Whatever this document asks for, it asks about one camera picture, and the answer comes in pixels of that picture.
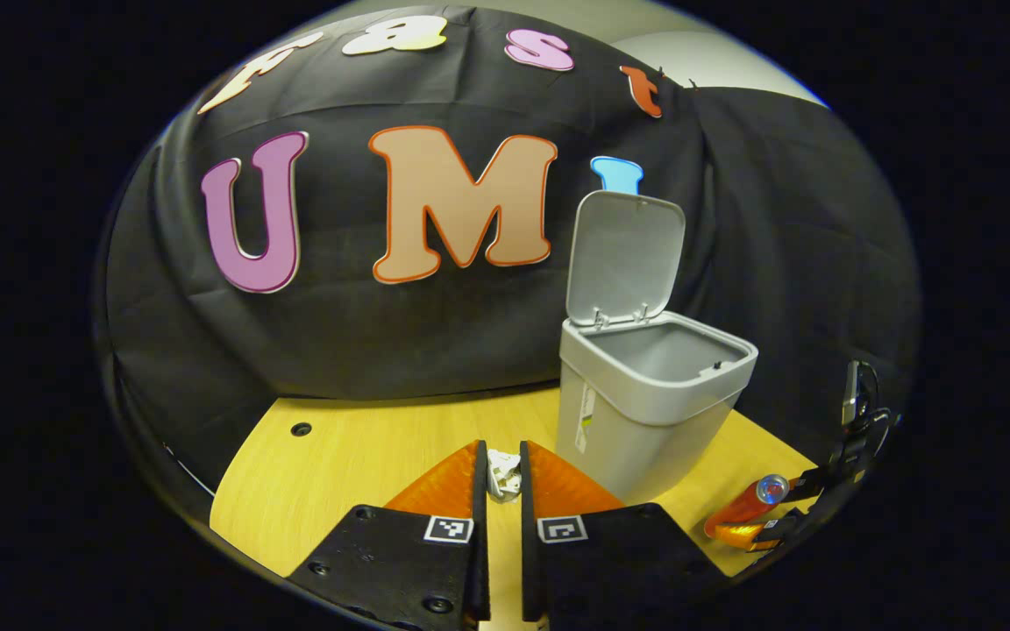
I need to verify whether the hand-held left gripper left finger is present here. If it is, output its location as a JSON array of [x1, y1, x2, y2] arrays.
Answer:
[[286, 440, 490, 631]]

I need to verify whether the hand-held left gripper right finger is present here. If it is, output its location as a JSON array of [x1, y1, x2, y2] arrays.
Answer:
[[518, 440, 729, 625]]

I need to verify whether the red pop can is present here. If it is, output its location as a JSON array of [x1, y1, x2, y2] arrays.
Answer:
[[703, 473, 791, 538]]

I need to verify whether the white paper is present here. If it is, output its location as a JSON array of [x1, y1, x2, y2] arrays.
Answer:
[[486, 449, 523, 502]]

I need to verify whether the white desktop garbage bin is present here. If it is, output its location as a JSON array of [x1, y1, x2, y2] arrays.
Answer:
[[555, 190, 760, 507]]

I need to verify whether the wooden desktop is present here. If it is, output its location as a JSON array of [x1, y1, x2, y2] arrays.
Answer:
[[210, 381, 822, 631]]

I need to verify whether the black backdrop cloth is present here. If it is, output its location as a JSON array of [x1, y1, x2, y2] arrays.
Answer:
[[93, 4, 922, 527]]

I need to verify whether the thin white cord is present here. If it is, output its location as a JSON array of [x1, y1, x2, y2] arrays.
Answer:
[[161, 443, 212, 493]]

